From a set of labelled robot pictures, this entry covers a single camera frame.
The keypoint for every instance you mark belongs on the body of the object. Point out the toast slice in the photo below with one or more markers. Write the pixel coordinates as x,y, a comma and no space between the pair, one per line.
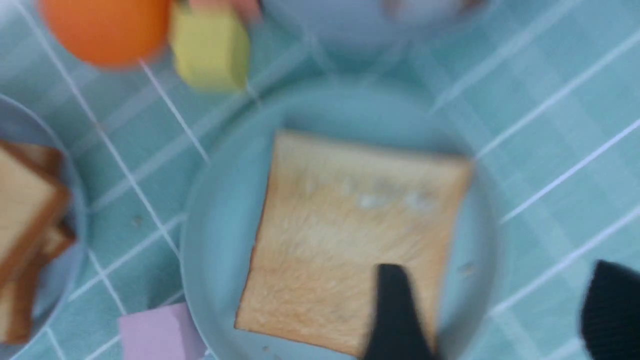
18,295
333,211
31,201

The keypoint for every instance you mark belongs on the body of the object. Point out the yellow cube block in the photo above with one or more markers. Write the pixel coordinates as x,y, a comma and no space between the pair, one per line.
211,46

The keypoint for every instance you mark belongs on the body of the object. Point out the orange fruit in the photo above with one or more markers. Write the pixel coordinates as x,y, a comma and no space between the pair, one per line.
108,33

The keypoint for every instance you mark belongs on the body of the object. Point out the grey egg plate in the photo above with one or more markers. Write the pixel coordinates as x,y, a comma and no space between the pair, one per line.
361,28

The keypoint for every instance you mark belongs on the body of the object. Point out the purple cube block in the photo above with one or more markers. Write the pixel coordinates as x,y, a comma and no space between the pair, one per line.
164,333

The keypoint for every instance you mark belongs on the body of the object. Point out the grey bread plate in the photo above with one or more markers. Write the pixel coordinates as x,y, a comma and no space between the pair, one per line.
32,137

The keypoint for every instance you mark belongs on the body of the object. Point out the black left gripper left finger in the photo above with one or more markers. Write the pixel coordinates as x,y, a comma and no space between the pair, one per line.
397,332

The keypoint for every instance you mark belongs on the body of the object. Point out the toast slice in stack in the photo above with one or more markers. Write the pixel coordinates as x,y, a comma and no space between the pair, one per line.
18,295

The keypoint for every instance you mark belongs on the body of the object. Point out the green sandwich plate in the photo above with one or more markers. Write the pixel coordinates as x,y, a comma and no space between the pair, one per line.
226,201

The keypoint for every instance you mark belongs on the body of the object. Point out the green checkered tablecloth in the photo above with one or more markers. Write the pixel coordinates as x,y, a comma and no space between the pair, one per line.
546,92

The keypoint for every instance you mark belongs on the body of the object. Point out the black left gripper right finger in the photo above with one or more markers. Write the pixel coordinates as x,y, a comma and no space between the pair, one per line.
610,314

